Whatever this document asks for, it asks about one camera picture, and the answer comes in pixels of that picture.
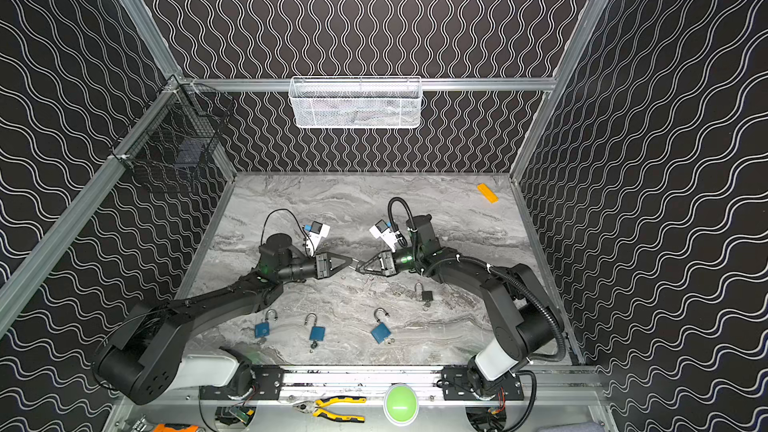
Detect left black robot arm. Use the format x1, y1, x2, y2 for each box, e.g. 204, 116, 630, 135
91, 233, 353, 405

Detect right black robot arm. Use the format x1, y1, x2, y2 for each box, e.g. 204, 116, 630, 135
356, 196, 568, 397

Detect right blue padlock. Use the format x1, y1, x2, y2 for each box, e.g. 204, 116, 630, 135
371, 307, 392, 344

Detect blue padlock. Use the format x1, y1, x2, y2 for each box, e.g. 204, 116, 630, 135
304, 312, 325, 353
371, 307, 392, 344
253, 309, 279, 345

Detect middle blue padlock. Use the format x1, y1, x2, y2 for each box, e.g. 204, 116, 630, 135
304, 312, 325, 353

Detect left blue padlock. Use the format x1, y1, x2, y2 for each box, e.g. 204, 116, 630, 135
253, 309, 279, 345

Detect yellow block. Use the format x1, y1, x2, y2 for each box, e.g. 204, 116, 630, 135
477, 184, 499, 203

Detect green round button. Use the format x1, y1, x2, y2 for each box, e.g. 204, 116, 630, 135
383, 383, 419, 427

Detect green circuit board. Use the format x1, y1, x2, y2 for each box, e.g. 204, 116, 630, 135
215, 406, 256, 428

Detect orange tool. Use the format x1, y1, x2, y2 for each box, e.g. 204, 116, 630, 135
152, 423, 201, 432

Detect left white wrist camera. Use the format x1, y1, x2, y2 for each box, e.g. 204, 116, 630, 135
304, 221, 330, 256

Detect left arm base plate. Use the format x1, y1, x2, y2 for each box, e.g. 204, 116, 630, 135
199, 365, 286, 402

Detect yellow handled pliers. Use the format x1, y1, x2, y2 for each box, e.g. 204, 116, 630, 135
293, 395, 368, 424

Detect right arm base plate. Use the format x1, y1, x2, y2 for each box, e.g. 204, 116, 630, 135
435, 366, 525, 401

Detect white wire basket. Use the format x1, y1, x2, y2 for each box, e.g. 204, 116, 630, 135
288, 76, 424, 129

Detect black wire basket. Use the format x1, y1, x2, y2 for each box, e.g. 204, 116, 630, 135
116, 76, 235, 195

